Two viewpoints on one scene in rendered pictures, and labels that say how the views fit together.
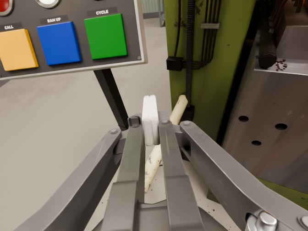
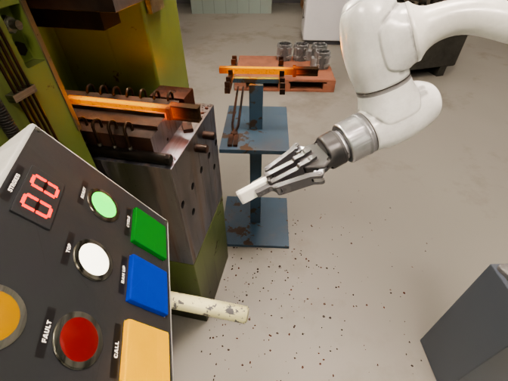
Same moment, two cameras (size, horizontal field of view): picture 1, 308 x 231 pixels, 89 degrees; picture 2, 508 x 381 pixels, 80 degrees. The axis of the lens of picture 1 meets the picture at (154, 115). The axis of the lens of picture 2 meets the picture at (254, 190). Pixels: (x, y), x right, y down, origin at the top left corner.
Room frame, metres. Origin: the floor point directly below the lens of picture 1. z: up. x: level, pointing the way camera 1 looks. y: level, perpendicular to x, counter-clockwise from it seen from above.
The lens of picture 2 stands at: (0.29, 0.44, 1.41)
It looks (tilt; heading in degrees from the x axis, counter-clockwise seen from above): 42 degrees down; 249
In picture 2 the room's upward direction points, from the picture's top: straight up
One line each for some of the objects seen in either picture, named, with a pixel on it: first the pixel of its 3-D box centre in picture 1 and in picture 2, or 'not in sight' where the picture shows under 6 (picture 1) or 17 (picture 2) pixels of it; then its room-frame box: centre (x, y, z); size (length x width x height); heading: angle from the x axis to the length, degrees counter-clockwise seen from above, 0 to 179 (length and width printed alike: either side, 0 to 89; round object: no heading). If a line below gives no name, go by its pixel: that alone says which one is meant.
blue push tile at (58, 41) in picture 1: (61, 45); (146, 286); (0.36, 0.16, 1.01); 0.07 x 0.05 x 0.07; 82
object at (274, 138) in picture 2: not in sight; (255, 127); (-0.18, -0.73, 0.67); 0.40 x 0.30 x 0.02; 66
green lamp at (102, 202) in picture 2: not in sight; (103, 205); (0.39, 0.06, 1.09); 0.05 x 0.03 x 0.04; 57
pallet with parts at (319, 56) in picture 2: not in sight; (283, 64); (-1.30, -2.68, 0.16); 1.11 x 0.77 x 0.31; 159
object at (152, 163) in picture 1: (166, 135); (170, 299); (0.36, -0.03, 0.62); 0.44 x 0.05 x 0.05; 147
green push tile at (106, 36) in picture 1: (107, 38); (147, 234); (0.34, 0.06, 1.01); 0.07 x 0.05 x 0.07; 82
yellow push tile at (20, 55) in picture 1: (17, 51); (144, 357); (0.37, 0.26, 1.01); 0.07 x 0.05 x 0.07; 82
